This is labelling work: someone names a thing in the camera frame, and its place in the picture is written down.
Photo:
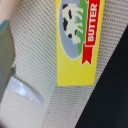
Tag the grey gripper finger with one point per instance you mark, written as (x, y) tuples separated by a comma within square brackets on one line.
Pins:
[(7, 55)]

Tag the yellow butter box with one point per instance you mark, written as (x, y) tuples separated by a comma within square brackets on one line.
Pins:
[(78, 30)]

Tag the beige woven placemat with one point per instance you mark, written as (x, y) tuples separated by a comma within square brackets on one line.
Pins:
[(101, 105)]

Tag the round beige plate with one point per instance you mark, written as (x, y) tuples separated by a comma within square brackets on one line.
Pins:
[(7, 8)]

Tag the wooden handled knife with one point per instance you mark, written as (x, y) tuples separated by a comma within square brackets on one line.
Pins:
[(23, 89)]

